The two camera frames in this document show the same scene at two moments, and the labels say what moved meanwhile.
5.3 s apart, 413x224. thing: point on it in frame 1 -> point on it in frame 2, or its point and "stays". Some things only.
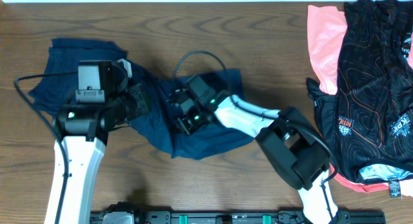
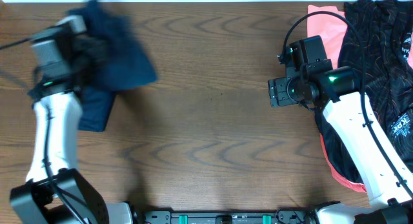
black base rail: x=247 y=217 stays
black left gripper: x=141 y=104 -> x=96 y=51
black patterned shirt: x=368 y=125 stays
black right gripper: x=183 y=120 -> x=279 y=92
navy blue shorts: x=221 y=133 -> x=129 y=66
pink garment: x=326 y=28 stays
